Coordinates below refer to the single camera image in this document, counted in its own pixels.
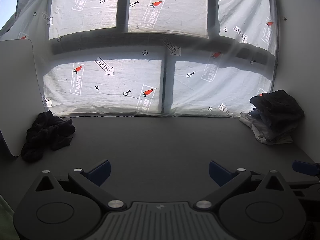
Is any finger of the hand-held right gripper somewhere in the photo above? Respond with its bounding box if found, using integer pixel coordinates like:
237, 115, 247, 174
292, 160, 320, 178
288, 179, 320, 199

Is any grey blue folded garment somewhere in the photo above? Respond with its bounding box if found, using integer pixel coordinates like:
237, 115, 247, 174
250, 110, 297, 140

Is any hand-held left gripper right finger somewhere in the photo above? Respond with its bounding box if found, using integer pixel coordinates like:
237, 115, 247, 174
195, 160, 292, 209

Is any white rounded board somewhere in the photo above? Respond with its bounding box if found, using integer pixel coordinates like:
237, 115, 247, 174
0, 39, 34, 157

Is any light green cloth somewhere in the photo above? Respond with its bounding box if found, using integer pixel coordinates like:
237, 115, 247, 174
0, 194, 20, 240

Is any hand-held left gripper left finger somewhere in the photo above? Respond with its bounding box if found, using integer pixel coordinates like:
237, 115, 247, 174
34, 159, 127, 210

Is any white printed window sheet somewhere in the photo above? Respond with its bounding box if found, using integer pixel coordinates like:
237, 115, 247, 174
0, 0, 280, 118

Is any navy blue sweater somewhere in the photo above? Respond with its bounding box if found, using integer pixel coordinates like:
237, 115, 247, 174
21, 110, 76, 162

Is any black folded garment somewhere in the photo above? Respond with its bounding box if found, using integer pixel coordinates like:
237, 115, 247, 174
249, 90, 305, 130

